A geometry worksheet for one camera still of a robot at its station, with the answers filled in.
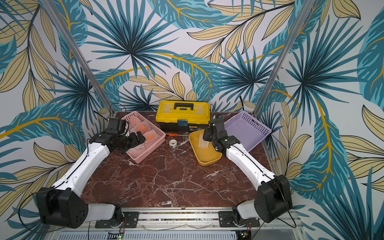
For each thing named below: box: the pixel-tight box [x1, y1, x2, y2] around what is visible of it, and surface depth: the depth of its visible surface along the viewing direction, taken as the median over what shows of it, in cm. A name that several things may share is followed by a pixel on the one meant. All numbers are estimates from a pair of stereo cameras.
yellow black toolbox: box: [155, 100, 211, 132], surface depth 98 cm
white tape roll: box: [169, 139, 178, 149], surface depth 102 cm
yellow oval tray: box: [189, 129, 223, 166], surface depth 99 cm
